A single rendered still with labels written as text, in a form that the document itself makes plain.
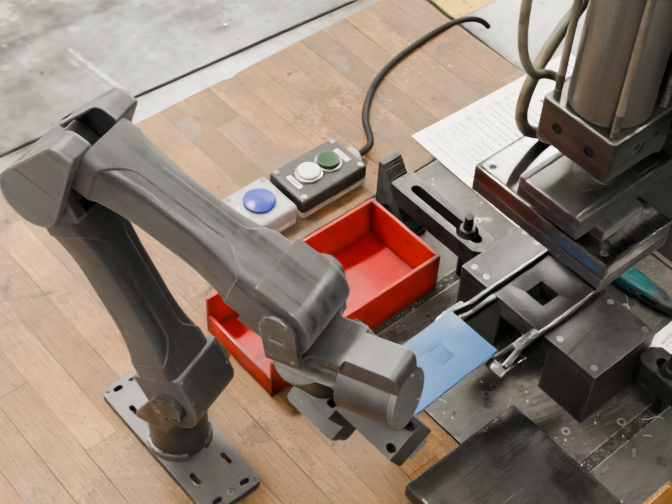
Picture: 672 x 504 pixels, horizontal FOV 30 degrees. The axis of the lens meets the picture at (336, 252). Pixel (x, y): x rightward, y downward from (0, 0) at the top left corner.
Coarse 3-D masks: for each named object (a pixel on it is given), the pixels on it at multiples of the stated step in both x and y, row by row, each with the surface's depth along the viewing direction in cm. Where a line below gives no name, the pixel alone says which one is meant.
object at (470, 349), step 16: (448, 320) 135; (416, 336) 133; (432, 336) 133; (448, 336) 133; (464, 336) 133; (480, 336) 133; (416, 352) 132; (464, 352) 132; (480, 352) 132; (496, 352) 132; (432, 368) 130; (448, 368) 131; (464, 368) 131; (432, 384) 129; (448, 384) 129; (432, 400) 128
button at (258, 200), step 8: (248, 192) 154; (256, 192) 154; (264, 192) 154; (248, 200) 153; (256, 200) 153; (264, 200) 153; (272, 200) 153; (248, 208) 152; (256, 208) 152; (264, 208) 152
